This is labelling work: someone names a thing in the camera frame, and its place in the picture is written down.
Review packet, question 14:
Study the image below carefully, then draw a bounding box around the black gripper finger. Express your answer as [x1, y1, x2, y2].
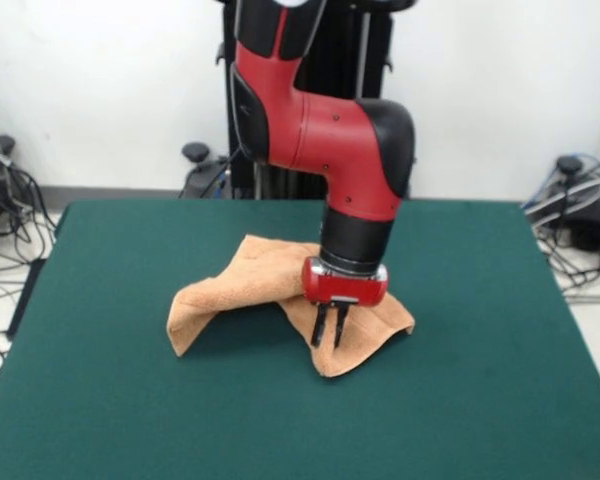
[333, 302, 352, 349]
[309, 301, 330, 348]

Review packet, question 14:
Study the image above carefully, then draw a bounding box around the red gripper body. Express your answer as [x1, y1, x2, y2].
[300, 256, 390, 307]

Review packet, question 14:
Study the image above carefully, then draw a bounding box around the tan terry towel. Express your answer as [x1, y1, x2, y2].
[167, 233, 415, 379]

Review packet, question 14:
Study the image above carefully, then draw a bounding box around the dark green tablecloth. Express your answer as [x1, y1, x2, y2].
[0, 198, 600, 480]

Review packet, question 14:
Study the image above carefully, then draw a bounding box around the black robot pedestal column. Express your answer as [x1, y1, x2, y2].
[213, 0, 416, 201]

